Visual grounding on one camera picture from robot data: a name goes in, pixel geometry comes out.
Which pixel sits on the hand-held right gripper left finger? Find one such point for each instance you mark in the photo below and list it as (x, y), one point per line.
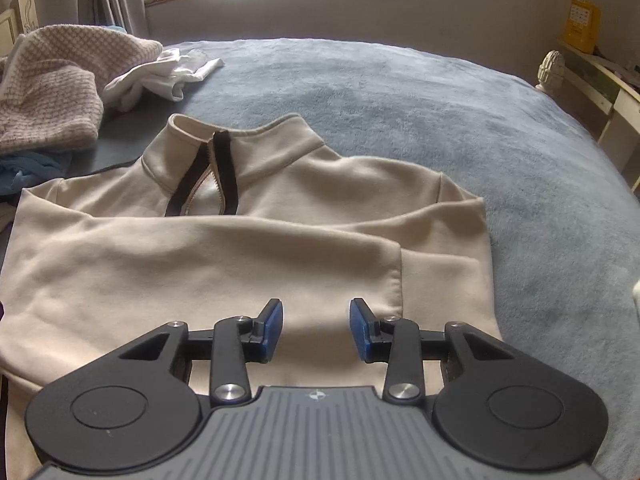
(272, 330)

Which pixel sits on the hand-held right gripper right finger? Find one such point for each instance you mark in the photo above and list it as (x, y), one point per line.
(359, 330)

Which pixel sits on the beige zip jacket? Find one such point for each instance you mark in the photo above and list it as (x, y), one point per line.
(200, 260)

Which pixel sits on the white crumpled garment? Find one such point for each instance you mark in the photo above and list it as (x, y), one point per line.
(160, 75)

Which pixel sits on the blue garment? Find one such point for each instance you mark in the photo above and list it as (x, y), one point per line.
(30, 172)

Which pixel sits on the cream bedpost finial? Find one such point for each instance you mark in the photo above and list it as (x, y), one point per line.
(550, 72)

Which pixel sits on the beige checked knit sweater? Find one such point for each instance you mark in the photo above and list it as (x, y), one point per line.
(55, 90)

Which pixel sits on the cream wooden desk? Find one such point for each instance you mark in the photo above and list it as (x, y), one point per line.
(612, 90)

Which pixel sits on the yellow box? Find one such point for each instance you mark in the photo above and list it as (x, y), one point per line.
(581, 22)

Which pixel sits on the cream carved headboard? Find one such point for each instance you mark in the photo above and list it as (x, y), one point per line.
(20, 15)

